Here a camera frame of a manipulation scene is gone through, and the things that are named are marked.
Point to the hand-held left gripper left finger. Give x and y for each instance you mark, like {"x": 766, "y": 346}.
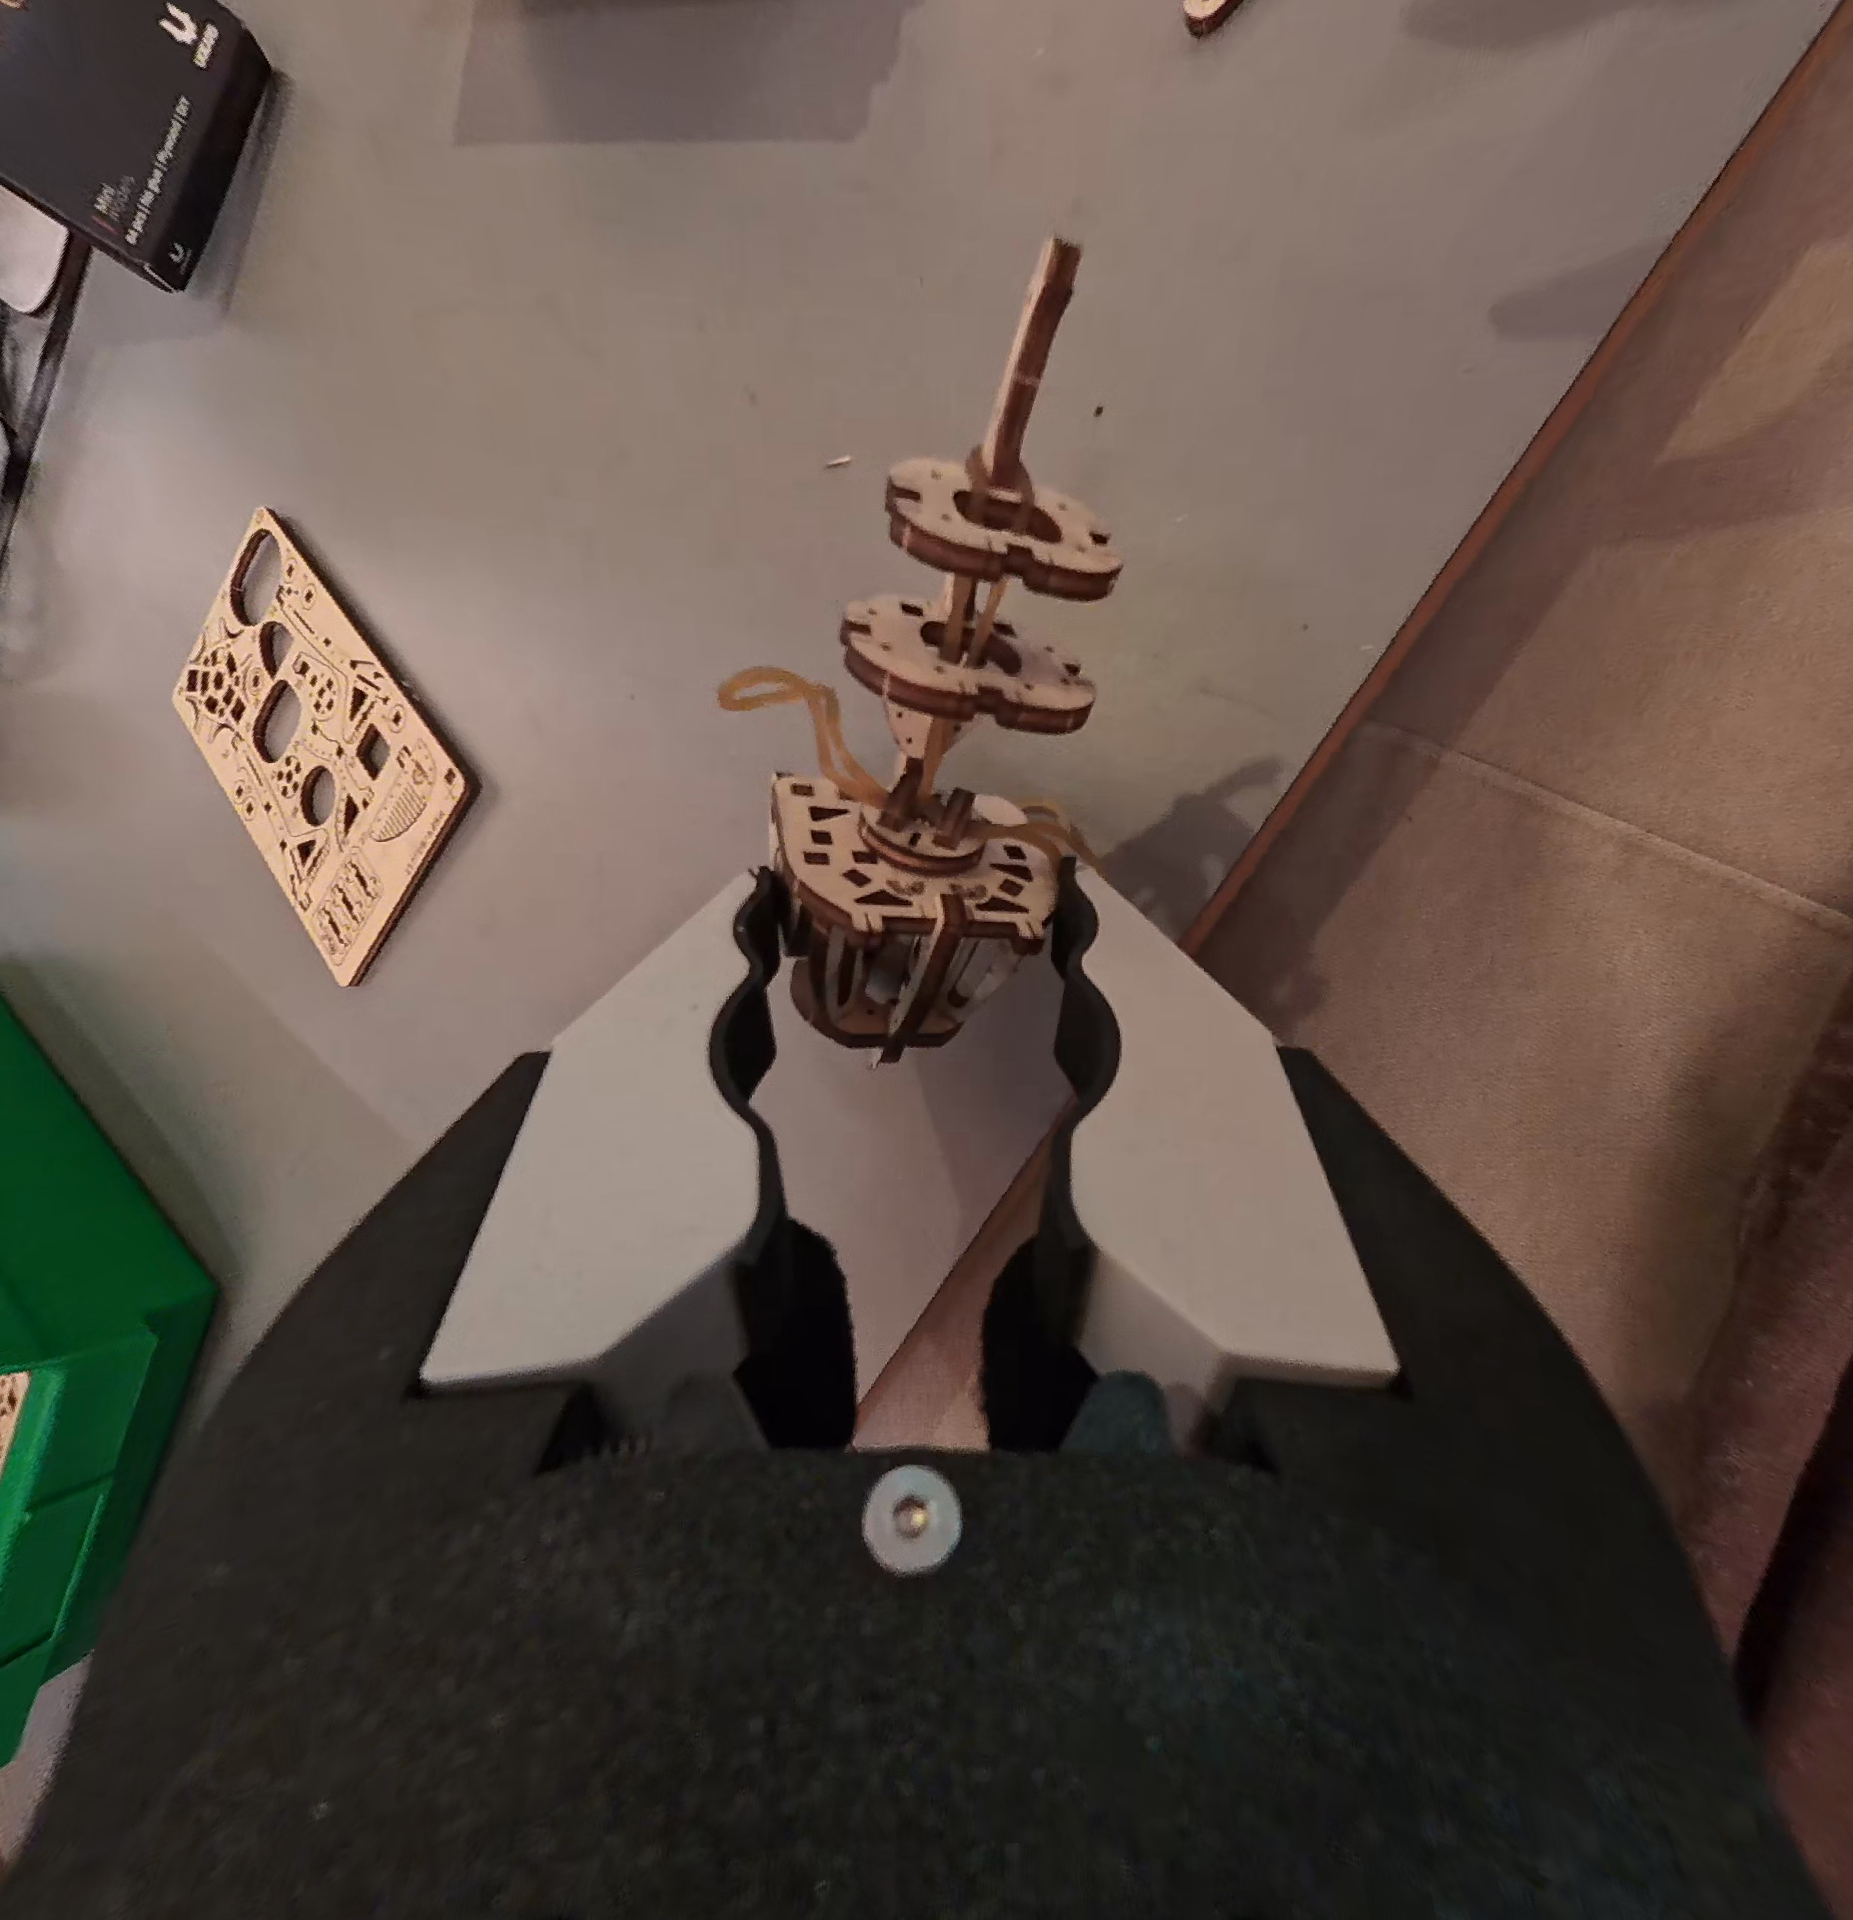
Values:
{"x": 612, "y": 1185}

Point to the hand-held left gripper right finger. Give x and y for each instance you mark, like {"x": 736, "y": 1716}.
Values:
{"x": 1212, "y": 1201}

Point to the wooden model assembly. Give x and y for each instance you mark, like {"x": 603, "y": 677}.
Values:
{"x": 903, "y": 876}

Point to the black model kit box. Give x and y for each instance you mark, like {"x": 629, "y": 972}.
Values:
{"x": 131, "y": 103}

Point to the green plastic bin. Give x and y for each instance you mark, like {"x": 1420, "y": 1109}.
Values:
{"x": 55, "y": 1275}

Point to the white stand base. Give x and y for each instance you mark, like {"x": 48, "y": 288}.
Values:
{"x": 17, "y": 254}

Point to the small wooden piece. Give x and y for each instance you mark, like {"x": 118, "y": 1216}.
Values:
{"x": 1212, "y": 16}

